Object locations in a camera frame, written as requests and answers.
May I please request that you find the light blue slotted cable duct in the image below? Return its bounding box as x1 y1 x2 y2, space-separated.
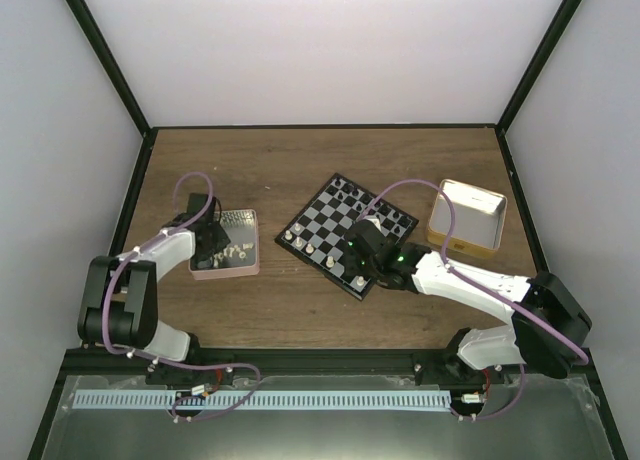
72 389 451 412

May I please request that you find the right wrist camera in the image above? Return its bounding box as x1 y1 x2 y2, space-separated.
364 215 387 236

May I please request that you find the black chess pieces row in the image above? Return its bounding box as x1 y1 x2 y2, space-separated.
333 176 412 234

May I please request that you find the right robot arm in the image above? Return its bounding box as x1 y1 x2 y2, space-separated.
344 219 592 383

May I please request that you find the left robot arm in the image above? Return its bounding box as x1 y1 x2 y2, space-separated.
77 193 230 384

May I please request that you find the black and white chessboard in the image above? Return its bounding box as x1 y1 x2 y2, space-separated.
274 173 419 300

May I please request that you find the pink tin box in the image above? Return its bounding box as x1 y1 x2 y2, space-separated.
189 209 260 280

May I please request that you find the black aluminium mounting rail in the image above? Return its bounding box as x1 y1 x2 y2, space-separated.
144 347 506 381

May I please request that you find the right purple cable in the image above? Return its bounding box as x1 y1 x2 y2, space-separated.
357 178 591 421

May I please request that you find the black enclosure frame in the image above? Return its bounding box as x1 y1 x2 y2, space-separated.
28 0 628 459

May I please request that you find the gold tin box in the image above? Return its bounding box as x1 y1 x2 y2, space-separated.
440 179 508 259

